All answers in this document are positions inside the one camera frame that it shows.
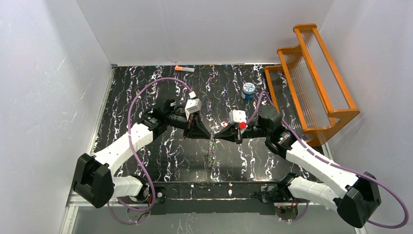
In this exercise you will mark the orange white marker pen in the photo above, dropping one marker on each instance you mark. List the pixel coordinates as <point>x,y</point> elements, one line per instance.
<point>184,69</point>

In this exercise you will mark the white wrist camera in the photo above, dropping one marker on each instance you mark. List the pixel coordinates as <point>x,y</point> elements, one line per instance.
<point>193,105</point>
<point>237,118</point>

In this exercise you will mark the blue white paint jar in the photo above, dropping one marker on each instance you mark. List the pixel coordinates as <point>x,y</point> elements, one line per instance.
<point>248,91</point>

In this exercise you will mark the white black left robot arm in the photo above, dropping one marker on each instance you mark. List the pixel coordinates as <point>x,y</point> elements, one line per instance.
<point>94,178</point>

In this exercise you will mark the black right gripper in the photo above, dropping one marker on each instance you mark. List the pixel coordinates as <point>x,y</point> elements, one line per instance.
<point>238,133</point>

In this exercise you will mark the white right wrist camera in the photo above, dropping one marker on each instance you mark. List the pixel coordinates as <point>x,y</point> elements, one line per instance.
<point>237,118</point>

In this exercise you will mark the round metal key organizer disc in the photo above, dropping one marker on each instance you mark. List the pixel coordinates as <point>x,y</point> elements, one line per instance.
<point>210,152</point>

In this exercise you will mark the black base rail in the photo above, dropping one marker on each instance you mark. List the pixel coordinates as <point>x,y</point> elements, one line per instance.
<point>221,197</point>

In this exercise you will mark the orange wooden tiered rack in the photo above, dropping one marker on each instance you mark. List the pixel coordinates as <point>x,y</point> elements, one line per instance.
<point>308,89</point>

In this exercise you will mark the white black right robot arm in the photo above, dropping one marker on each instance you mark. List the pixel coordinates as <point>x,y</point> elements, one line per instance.
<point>353,197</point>

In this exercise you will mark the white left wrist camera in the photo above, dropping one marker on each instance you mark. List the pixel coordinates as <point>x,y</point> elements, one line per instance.
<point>193,105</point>

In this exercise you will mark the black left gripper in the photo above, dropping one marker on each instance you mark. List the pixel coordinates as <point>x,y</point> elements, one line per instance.
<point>187,126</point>

